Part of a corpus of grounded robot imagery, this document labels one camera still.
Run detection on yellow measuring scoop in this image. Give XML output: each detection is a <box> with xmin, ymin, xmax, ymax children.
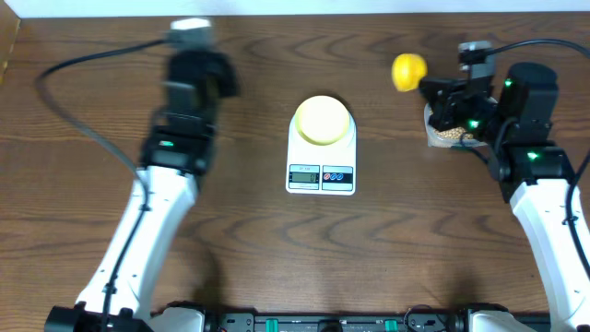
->
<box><xmin>392</xmin><ymin>53</ymin><xmax>428</xmax><ymax>92</ymax></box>

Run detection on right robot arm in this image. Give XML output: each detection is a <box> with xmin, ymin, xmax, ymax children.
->
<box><xmin>419</xmin><ymin>63</ymin><xmax>589</xmax><ymax>331</ymax></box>

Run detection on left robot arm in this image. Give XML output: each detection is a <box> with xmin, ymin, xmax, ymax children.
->
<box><xmin>35</xmin><ymin>48</ymin><xmax>239</xmax><ymax>331</ymax></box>

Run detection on pale yellow bowl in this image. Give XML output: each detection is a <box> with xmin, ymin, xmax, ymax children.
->
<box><xmin>294</xmin><ymin>95</ymin><xmax>350</xmax><ymax>146</ymax></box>

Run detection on white digital kitchen scale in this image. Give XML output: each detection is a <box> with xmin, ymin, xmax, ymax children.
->
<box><xmin>285</xmin><ymin>115</ymin><xmax>357</xmax><ymax>196</ymax></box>

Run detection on clear plastic container of soybeans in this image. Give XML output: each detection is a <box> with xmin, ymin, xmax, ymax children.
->
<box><xmin>424</xmin><ymin>104</ymin><xmax>485</xmax><ymax>148</ymax></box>

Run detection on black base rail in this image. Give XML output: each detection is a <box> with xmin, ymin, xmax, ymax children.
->
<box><xmin>202</xmin><ymin>311</ymin><xmax>552</xmax><ymax>332</ymax></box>

